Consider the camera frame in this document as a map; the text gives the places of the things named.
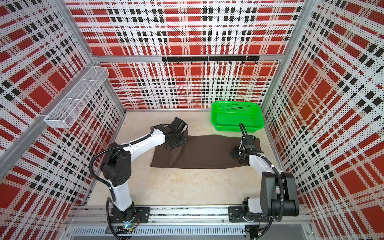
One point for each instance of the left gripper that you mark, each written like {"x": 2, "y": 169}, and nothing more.
{"x": 183, "y": 141}

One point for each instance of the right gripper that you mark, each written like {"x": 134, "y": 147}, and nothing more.
{"x": 233, "y": 154}

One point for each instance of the brown trousers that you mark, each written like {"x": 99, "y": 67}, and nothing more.
{"x": 200, "y": 152}

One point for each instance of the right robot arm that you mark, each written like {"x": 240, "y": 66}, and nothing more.
{"x": 278, "y": 194}

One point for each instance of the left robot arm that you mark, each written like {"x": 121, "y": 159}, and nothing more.
{"x": 117, "y": 164}

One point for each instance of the green plastic basket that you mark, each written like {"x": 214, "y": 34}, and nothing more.
{"x": 227, "y": 115}

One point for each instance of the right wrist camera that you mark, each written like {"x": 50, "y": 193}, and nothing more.
{"x": 247, "y": 143}

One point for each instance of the black hook rail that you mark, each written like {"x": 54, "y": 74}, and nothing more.
{"x": 212, "y": 59}

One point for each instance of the white wire mesh shelf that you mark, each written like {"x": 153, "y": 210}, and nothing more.
{"x": 68, "y": 110}

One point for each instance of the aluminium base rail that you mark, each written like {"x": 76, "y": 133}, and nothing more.
{"x": 185, "y": 222}

